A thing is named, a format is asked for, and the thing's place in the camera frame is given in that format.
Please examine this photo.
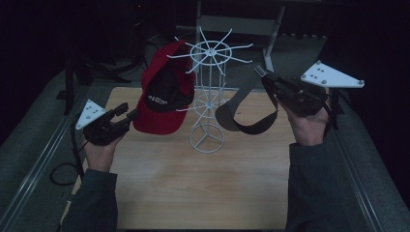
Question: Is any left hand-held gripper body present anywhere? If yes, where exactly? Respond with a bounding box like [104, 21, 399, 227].
[74, 99, 131, 147]

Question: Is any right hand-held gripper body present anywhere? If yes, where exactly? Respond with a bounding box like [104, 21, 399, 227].
[262, 60, 366, 118]

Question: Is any red baseball cap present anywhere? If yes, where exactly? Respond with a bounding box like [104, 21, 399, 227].
[132, 40, 196, 135]

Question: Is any white wire hat rack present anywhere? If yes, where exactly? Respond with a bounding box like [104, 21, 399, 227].
[166, 26, 254, 155]

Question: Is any person's left hand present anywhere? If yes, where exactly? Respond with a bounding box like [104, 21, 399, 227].
[82, 127, 126, 173]

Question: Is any person's right hand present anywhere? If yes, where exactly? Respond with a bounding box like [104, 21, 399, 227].
[278, 93, 331, 147]

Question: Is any grey metal stand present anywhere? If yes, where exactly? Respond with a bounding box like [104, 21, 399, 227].
[194, 1, 286, 73]

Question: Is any black stand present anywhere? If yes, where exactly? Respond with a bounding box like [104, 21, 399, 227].
[56, 52, 133, 116]

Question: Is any black cable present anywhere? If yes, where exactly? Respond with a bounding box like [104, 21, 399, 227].
[322, 87, 341, 131]
[48, 113, 87, 188]

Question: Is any grey metal rail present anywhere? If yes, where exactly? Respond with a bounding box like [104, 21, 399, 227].
[332, 127, 383, 232]
[0, 91, 90, 232]

